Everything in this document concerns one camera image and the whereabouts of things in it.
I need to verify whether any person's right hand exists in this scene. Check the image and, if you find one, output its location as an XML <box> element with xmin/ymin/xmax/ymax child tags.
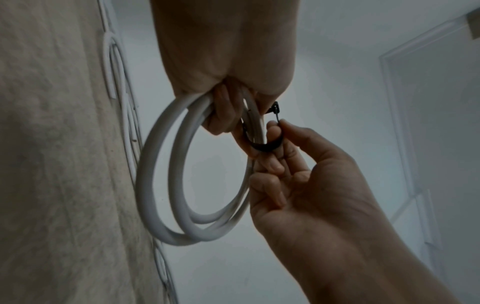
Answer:
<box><xmin>232</xmin><ymin>118</ymin><xmax>399</xmax><ymax>247</ymax></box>

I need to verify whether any white door frame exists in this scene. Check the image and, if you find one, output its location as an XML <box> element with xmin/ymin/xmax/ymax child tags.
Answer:
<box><xmin>378</xmin><ymin>9</ymin><xmax>480</xmax><ymax>297</ymax></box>

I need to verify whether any person's left hand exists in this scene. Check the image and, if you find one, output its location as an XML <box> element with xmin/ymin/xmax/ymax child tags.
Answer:
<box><xmin>150</xmin><ymin>0</ymin><xmax>299</xmax><ymax>136</ymax></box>

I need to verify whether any thin white looped cable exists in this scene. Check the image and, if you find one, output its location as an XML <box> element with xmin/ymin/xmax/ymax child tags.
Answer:
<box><xmin>96</xmin><ymin>0</ymin><xmax>180</xmax><ymax>304</ymax></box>

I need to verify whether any person's right forearm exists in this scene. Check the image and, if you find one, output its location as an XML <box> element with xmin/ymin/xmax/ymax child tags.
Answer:
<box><xmin>262</xmin><ymin>224</ymin><xmax>480</xmax><ymax>304</ymax></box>

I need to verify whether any beige fabric sheet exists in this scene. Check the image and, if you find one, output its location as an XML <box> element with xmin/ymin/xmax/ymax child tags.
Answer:
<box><xmin>0</xmin><ymin>0</ymin><xmax>177</xmax><ymax>304</ymax></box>

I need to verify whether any black cable tie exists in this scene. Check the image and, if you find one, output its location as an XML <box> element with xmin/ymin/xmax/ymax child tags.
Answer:
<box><xmin>242</xmin><ymin>101</ymin><xmax>287</xmax><ymax>153</ymax></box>

